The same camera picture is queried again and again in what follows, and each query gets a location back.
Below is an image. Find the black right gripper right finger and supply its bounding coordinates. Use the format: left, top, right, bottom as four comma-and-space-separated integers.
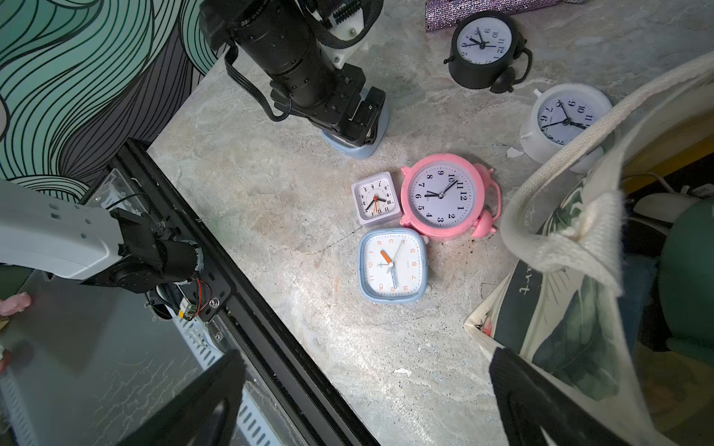
489, 348, 626, 445

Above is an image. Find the white slotted cable duct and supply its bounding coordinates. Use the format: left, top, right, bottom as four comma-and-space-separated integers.
174, 319, 290, 445

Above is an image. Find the small pink square clock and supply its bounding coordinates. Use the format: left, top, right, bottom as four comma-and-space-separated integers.
351, 172, 403, 227

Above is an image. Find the cream floral canvas bag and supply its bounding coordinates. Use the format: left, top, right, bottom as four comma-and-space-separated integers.
465, 54, 713, 445

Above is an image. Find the small black twin-bell clock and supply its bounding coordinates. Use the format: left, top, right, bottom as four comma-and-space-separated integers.
444, 10, 533, 94

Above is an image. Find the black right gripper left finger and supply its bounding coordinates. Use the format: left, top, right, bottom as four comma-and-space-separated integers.
119, 349, 247, 445

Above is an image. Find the light blue square clock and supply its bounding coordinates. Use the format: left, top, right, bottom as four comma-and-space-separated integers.
358, 228, 429, 304

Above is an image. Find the blue square alarm clock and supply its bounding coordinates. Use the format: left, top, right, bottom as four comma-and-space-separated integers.
321, 87, 390, 159

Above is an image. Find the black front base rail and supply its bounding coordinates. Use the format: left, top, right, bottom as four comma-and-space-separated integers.
89, 139, 376, 445

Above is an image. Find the white twin-bell alarm clock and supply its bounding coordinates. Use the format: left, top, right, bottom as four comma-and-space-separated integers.
633, 193, 701, 224

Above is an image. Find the pink pig figurine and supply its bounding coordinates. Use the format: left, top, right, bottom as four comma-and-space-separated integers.
0, 292, 32, 317

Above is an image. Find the small white round clock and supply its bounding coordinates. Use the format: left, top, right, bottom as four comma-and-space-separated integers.
520, 83, 613, 165

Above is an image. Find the pink twin-bell alarm clock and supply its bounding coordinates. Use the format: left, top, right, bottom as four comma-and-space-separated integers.
400, 153, 502, 242

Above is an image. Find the green round alarm clock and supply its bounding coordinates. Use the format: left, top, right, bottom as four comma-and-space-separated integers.
658, 199, 713, 366

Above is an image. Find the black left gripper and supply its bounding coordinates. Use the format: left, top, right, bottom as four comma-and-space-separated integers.
200, 1, 371, 132

